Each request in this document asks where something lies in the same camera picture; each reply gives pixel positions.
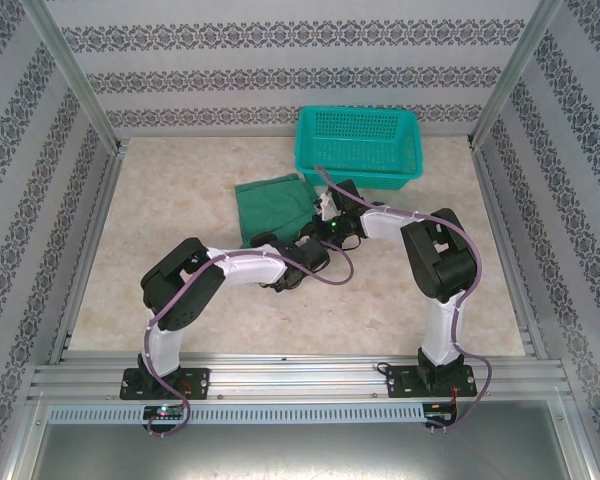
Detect right arm's purple cable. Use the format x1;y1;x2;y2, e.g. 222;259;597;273
313;163;492;437

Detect teal plastic basket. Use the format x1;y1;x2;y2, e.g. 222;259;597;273
294;105;426;192

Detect arm's purple cable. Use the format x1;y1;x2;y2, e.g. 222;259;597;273
144;242;356;439
313;163;492;437

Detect slotted grey cable duct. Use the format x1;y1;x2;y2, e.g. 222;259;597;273
46;403;427;426

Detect green long pants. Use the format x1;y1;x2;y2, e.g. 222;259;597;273
234;172;327;249

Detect left arm's purple cable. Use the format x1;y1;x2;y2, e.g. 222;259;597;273
144;242;356;439

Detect left arm's wrist camera box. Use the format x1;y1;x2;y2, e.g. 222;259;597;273
259;273;305;294

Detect aluminium frame post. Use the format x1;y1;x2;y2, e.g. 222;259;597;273
468;0;565;147
21;0;122;151

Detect left arm's black base plate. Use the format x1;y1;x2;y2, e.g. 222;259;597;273
119;367;212;402

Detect right arm's black base plate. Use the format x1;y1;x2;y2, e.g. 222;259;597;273
386;363;479;400

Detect aluminium mounting rail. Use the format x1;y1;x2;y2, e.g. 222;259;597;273
28;351;570;402

